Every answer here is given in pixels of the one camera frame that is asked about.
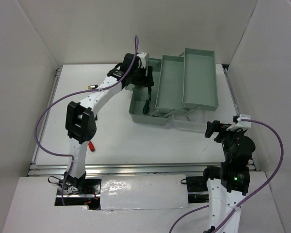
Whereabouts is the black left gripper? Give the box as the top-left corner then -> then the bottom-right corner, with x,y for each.
130,65 -> 155,87

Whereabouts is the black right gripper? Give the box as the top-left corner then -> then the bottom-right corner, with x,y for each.
205,119 -> 245,160

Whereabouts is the large green handled screwdriver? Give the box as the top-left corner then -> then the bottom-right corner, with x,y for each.
143,98 -> 151,115

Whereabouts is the red handled screwdriver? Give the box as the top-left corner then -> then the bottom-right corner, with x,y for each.
88,141 -> 96,152

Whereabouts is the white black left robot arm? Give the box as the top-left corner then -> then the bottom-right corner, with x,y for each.
65,52 -> 154,194

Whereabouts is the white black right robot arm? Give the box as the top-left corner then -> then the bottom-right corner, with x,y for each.
201,120 -> 256,233

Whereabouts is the green cantilever toolbox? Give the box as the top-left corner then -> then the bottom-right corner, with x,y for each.
129,48 -> 219,125

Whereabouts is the white foil cover sheet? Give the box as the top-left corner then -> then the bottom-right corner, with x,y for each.
100,174 -> 189,210

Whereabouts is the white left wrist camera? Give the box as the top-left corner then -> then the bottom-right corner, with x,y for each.
137,52 -> 149,68

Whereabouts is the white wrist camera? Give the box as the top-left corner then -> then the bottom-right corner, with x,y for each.
137,52 -> 149,68
226,114 -> 251,131

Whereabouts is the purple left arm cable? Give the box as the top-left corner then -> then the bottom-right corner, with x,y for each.
35,35 -> 139,206

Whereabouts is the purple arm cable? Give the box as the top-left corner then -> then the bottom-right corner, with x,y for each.
168,116 -> 284,233
35,35 -> 139,206

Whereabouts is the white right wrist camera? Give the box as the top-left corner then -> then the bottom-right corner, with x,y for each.
226,114 -> 251,131

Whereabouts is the small hammer black handle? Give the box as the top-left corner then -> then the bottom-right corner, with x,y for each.
88,84 -> 98,120

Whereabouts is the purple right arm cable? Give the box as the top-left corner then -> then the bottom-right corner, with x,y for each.
168,116 -> 284,233

